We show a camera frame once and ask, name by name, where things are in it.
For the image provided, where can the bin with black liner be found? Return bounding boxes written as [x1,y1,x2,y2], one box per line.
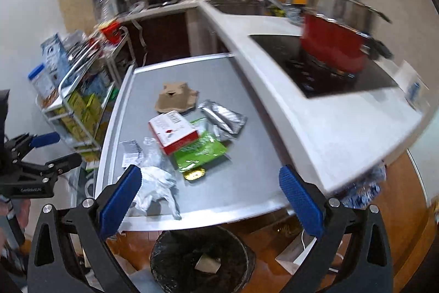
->
[150,226,257,293]

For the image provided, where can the brown cardboard egg carton piece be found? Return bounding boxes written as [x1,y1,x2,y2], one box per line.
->
[154,82,199,113]

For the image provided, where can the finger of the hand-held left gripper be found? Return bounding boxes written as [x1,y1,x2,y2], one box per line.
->
[4,132,61,160]
[19,152,83,183]

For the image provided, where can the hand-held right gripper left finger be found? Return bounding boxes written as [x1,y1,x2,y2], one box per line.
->
[27,164,162,293]

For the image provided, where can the green plastic packet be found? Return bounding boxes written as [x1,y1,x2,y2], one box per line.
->
[173,119,230,172]

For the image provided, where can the person's left hand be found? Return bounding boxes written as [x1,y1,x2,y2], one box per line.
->
[16,200,31,229]

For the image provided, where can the white crumpled plastic bag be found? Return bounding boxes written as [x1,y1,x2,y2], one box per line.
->
[128,166,182,221]

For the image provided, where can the blue and white card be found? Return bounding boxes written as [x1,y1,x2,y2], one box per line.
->
[406,82,422,105]

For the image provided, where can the blue white patterned package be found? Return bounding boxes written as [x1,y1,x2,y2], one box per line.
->
[339,164,386,209]

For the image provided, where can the white printed paper label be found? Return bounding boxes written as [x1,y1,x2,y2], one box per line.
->
[119,140,145,167]

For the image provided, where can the small silver foil packet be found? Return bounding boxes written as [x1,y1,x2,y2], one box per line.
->
[210,126,237,143]

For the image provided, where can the stack of yellow green boxes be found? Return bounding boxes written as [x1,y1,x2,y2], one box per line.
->
[62,90,103,143]

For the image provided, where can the blue lidded container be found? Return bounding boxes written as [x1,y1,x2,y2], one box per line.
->
[28,64,55,101]

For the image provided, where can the gold foil cup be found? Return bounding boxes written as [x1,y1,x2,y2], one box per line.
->
[183,168,206,182]

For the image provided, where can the white wire rack cart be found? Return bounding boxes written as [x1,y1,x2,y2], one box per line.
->
[36,27,138,156]

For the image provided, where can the large silver foil packet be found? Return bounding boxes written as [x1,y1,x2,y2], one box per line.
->
[200,100,247,137]

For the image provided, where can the red and white box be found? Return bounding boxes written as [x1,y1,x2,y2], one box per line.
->
[148,110,199,155]

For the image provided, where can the beige paper scrap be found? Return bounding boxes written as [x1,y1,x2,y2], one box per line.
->
[195,253,222,275]

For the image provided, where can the stainless steel pot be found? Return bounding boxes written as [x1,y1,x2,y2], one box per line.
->
[305,0,392,36]

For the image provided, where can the black induction cooktop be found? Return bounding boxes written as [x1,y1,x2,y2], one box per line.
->
[249,34,400,99]

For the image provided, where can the white kitchen counter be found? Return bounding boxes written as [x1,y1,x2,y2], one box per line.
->
[118,0,433,194]

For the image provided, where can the white cardboard box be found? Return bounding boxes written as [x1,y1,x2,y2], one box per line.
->
[276,235,323,275]

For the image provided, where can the blue and white carton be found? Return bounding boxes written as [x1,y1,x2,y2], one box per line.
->
[40,33,74,84]

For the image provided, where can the clear plastic wrapper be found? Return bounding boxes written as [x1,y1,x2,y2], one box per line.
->
[139,137,172,170]

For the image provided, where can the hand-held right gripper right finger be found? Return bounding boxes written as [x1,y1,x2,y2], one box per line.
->
[278,164,395,293]

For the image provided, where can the red cooking pot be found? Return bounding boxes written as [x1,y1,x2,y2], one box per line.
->
[300,12,373,74]

